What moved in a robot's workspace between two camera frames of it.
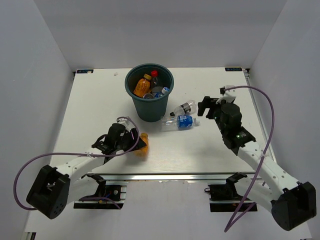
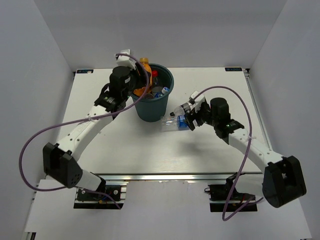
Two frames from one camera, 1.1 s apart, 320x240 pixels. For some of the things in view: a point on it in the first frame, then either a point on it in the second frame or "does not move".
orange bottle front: (143, 151) -> (144, 61)
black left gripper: (128, 133) -> (141, 80)
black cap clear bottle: (188, 108) does not move
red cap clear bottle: (154, 74) does not move
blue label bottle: (159, 94) does not move
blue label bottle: (180, 122) does not move
